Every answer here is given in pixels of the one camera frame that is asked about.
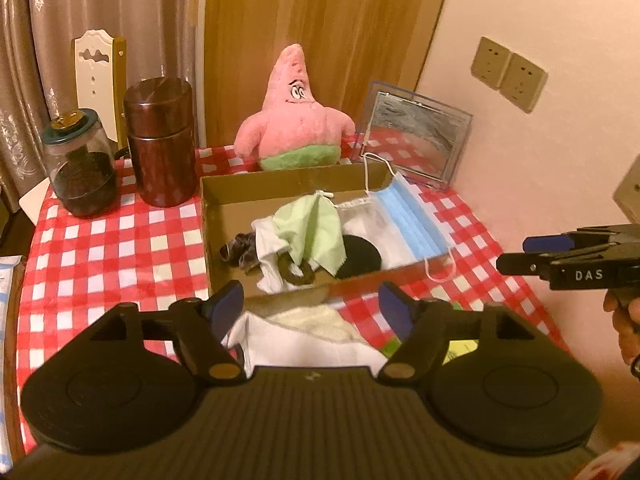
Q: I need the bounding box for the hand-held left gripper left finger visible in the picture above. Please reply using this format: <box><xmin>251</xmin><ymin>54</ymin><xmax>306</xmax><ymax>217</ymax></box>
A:
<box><xmin>89</xmin><ymin>280</ymin><xmax>247</xmax><ymax>387</ymax></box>

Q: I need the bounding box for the clear acrylic picture frame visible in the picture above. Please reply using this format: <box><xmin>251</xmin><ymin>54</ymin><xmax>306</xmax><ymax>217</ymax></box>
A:
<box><xmin>349</xmin><ymin>79</ymin><xmax>474</xmax><ymax>191</ymax></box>

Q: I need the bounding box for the grey patterned curtain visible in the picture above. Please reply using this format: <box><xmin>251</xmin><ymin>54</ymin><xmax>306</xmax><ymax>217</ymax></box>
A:
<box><xmin>0</xmin><ymin>0</ymin><xmax>208</xmax><ymax>211</ymax></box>

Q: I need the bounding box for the person's right hand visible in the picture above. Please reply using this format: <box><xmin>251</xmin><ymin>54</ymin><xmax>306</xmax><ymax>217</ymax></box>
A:
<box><xmin>603</xmin><ymin>289</ymin><xmax>640</xmax><ymax>380</ymax></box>

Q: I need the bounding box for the small white cloth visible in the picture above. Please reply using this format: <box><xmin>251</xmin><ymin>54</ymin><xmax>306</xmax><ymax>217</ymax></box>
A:
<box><xmin>251</xmin><ymin>216</ymin><xmax>296</xmax><ymax>295</ymax></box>

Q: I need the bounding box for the red checkered tablecloth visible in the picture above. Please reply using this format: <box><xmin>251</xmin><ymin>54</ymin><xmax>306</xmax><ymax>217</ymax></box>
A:
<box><xmin>14</xmin><ymin>130</ymin><xmax>573</xmax><ymax>458</ymax></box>

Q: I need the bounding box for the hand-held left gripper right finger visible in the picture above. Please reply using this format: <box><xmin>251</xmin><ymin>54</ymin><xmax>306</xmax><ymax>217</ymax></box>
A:
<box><xmin>377</xmin><ymin>282</ymin><xmax>542</xmax><ymax>385</ymax></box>

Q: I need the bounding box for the white wooden holder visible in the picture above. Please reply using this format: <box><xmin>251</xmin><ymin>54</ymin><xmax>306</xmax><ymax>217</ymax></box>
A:
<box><xmin>71</xmin><ymin>30</ymin><xmax>129</xmax><ymax>153</ymax></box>

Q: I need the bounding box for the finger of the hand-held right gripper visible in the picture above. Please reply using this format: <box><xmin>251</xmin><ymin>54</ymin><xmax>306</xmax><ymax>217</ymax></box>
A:
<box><xmin>522</xmin><ymin>232</ymin><xmax>577</xmax><ymax>254</ymax></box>
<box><xmin>496</xmin><ymin>252</ymin><xmax>557</xmax><ymax>278</ymax></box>

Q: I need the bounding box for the blue face mask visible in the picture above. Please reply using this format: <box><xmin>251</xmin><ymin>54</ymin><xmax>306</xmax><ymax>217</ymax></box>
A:
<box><xmin>362</xmin><ymin>152</ymin><xmax>458</xmax><ymax>282</ymax></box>

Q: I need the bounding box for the glass jar with dark contents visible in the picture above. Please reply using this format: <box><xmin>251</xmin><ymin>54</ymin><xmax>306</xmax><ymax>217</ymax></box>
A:
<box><xmin>41</xmin><ymin>108</ymin><xmax>120</xmax><ymax>219</ymax></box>

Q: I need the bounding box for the black round pad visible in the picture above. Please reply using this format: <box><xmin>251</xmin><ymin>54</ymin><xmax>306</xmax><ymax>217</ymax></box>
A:
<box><xmin>336</xmin><ymin>234</ymin><xmax>383</xmax><ymax>280</ymax></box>

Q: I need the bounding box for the brown cardboard box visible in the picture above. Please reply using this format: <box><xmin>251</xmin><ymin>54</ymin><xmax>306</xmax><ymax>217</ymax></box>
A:
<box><xmin>199</xmin><ymin>160</ymin><xmax>452</xmax><ymax>313</ymax></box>

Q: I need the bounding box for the white mesh drawstring bag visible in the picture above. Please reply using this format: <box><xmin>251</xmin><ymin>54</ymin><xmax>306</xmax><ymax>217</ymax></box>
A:
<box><xmin>315</xmin><ymin>190</ymin><xmax>418</xmax><ymax>267</ymax></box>

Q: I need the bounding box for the wooden door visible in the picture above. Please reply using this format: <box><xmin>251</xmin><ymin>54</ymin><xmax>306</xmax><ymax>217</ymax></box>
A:
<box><xmin>202</xmin><ymin>0</ymin><xmax>456</xmax><ymax>148</ymax></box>

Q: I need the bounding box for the beige wall socket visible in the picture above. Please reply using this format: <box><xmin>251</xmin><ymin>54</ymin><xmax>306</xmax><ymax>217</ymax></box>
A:
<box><xmin>500</xmin><ymin>53</ymin><xmax>549</xmax><ymax>114</ymax></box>
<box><xmin>470</xmin><ymin>36</ymin><xmax>513</xmax><ymax>91</ymax></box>
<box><xmin>612</xmin><ymin>154</ymin><xmax>640</xmax><ymax>223</ymax></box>

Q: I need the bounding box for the cream fluffy towel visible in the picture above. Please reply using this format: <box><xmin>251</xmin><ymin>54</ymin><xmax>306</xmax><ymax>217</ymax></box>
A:
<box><xmin>267</xmin><ymin>305</ymin><xmax>362</xmax><ymax>345</ymax></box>

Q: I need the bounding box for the light green cloth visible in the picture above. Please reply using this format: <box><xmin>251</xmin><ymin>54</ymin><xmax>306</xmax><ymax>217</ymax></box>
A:
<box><xmin>272</xmin><ymin>195</ymin><xmax>348</xmax><ymax>277</ymax></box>

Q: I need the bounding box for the dark brown wooden canister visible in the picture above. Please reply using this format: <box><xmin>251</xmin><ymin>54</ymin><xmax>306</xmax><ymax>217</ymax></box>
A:
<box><xmin>123</xmin><ymin>77</ymin><xmax>197</xmax><ymax>208</ymax></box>

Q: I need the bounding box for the pink starfish plush toy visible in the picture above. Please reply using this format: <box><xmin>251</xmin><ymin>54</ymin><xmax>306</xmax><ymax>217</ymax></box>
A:
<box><xmin>234</xmin><ymin>44</ymin><xmax>357</xmax><ymax>172</ymax></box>

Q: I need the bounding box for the dark brown ring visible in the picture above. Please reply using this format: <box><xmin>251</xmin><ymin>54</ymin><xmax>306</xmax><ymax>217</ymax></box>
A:
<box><xmin>277</xmin><ymin>252</ymin><xmax>317</xmax><ymax>288</ymax></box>

